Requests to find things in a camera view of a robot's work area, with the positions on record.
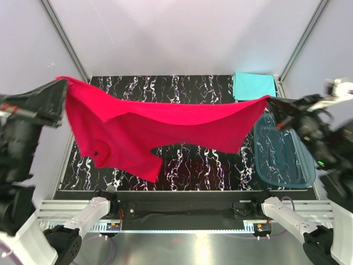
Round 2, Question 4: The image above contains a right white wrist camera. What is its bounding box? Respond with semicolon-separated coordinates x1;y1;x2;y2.
324;78;352;104

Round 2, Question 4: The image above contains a right aluminium frame post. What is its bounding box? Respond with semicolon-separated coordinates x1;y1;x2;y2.
278;0;331;82

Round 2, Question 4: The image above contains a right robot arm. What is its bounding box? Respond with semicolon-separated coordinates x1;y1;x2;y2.
250;94;352;264

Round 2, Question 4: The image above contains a red t shirt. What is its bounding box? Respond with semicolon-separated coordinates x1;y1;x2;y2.
65;77;267;182

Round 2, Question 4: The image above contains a folded cyan t shirt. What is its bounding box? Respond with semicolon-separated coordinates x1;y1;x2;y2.
233;72;276;101

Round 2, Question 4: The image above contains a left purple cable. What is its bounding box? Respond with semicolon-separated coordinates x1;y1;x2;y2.
0;242;23;265

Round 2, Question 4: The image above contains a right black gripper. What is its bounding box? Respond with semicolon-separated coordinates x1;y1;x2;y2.
265;91;336;166

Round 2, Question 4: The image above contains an aluminium frame post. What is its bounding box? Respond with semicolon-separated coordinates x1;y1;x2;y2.
39;0;90;81
278;0;331;82

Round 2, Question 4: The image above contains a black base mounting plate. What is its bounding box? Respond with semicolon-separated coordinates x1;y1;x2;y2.
106;190;271;231

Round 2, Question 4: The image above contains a clear blue plastic bin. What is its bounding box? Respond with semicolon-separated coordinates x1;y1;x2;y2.
254;113;316;189

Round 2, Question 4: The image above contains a left aluminium frame post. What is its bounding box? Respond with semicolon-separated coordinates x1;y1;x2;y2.
39;0;90;81

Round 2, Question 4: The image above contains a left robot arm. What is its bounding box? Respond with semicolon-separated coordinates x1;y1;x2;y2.
1;78;120;264

